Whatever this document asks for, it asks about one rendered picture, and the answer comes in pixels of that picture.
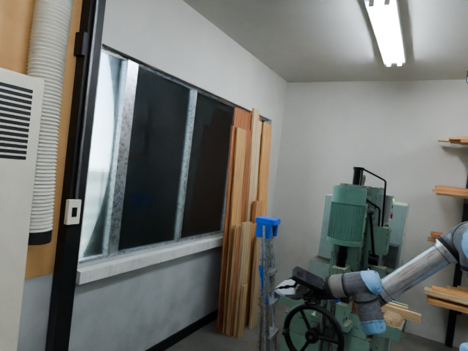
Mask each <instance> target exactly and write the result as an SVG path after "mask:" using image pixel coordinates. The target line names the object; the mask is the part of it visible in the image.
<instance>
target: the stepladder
mask: <svg viewBox="0 0 468 351"><path fill-rule="evenodd" d="M280 222H281V220H280V219H277V218H273V217H266V216H262V217H256V223H257V225H256V237H260V265H259V266H258V267H259V271H260V274H259V297H258V340H257V351H261V346H262V337H263V338H264V351H270V340H272V348H273V351H277V350H276V335H277V334H278V333H279V329H277V328H276V303H277V302H278V300H279V299H277V298H276V292H275V291H274V289H275V273H277V270H278V269H275V255H274V243H275V242H276V241H277V239H274V237H276V236H277V231H278V225H279V224H280ZM270 257H271V261H270ZM270 282H271V287H272V296H271V297H270ZM270 308H272V327H270ZM263 318H264V332H263V334H262V323H263Z"/></svg>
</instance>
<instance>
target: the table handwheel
mask: <svg viewBox="0 0 468 351"><path fill-rule="evenodd" d="M305 309H311V310H314V311H318V312H320V313H321V314H323V315H324V316H326V317H327V318H328V319H329V321H330V322H331V323H332V324H333V326H334V328H335V330H336V333H337V336H338V340H334V339H331V338H327V337H324V336H321V335H320V323H319V324H318V325H317V326H316V327H315V328H314V327H311V326H310V324H309V322H308V320H307V318H306V316H305V313H304V311H303V310H305ZM299 311H300V313H301V314H302V317H303V319H304V321H305V324H306V327H307V329H308V331H306V333H305V339H306V342H305V344H304V345H303V347H302V349H301V350H300V351H305V349H306V348H307V346H308V345H309V343H311V344H314V343H316V342H317V341H318V340H322V341H327V342H330V343H334V344H337V345H338V347H337V350H336V351H344V347H345V339H344V335H343V330H342V328H341V326H340V324H339V322H338V320H337V319H336V318H335V317H334V316H333V315H332V314H331V313H330V312H329V311H328V310H327V309H325V308H324V307H322V306H320V305H310V306H307V305H305V303H303V304H299V305H297V306H295V307H293V308H292V309H291V310H290V311H289V312H288V314H287V316H286V319H285V321H284V324H283V330H284V329H287V328H289V326H290V321H291V320H292V318H293V316H294V315H295V314H296V313H297V312H299ZM284 338H285V341H286V344H287V346H288V348H289V350H290V351H297V350H296V348H295V346H294V345H293V343H292V341H291V338H290V332H289V333H288V334H287V335H286V336H284Z"/></svg>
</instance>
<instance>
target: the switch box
mask: <svg viewBox="0 0 468 351"><path fill-rule="evenodd" d="M393 198H394V196H392V195H386V198H385V207H384V223H389V222H391V220H390V219H391V218H390V216H391V214H392V211H393V208H392V210H391V206H392V205H393V203H392V202H393ZM383 199H384V194H381V196H380V206H379V208H380V209H381V215H380V222H382V208H383Z"/></svg>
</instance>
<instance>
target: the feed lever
mask: <svg viewBox="0 0 468 351"><path fill-rule="evenodd" d="M367 214H368V215H369V219H370V238H371V247H372V253H370V254H369V257H368V264H369V265H375V266H378V265H379V261H380V256H379V255H376V254H375V247H374V237H373V216H372V215H374V210H373V209H371V208H370V209H367Z"/></svg>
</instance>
